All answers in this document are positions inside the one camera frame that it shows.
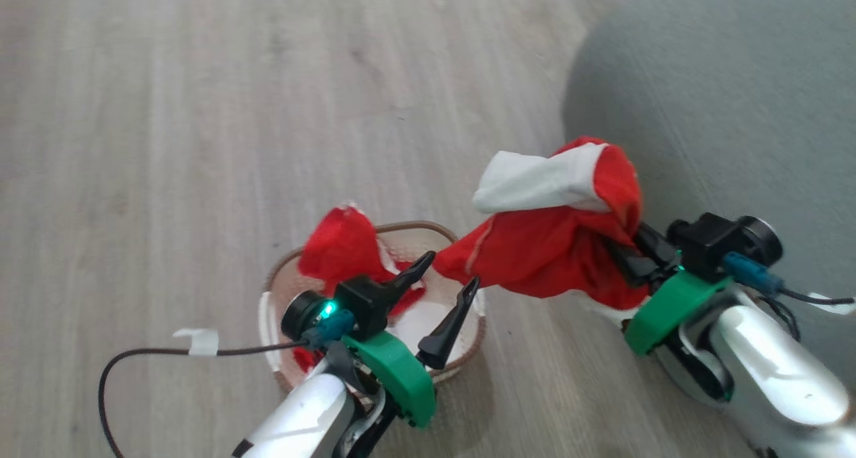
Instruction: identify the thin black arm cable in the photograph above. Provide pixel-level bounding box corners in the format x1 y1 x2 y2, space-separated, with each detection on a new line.
761 287 856 343
98 340 312 458

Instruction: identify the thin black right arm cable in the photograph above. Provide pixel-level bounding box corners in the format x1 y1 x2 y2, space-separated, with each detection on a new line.
761 287 856 343

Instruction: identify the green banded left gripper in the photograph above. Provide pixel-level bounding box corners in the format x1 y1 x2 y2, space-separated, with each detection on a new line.
326 251 481 458

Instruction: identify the teal left cable connector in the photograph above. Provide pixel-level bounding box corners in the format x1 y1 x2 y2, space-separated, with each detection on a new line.
301 309 356 349

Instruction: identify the teal right cable connector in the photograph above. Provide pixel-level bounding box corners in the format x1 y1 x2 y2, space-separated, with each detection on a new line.
722 251 784 296

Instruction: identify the cream perforated laundry basket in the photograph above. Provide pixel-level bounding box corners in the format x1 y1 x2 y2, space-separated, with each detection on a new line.
257 220 488 396

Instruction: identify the white tape tag on cable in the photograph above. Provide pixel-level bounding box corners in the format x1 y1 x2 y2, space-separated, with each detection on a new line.
808 292 856 316
173 328 220 358

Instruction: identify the grey sofa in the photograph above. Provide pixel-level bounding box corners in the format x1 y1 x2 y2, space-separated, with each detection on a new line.
560 0 856 458

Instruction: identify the red and white garment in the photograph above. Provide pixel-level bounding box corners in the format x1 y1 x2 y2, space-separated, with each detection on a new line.
293 136 651 373

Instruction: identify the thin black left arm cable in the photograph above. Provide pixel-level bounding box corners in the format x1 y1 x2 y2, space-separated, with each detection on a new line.
98 340 312 458

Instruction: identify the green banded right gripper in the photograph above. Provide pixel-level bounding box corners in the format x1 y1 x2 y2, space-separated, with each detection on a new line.
604 222 734 403

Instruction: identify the teal cable connector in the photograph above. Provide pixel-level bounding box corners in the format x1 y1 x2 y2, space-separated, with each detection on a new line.
722 251 784 296
301 309 356 349

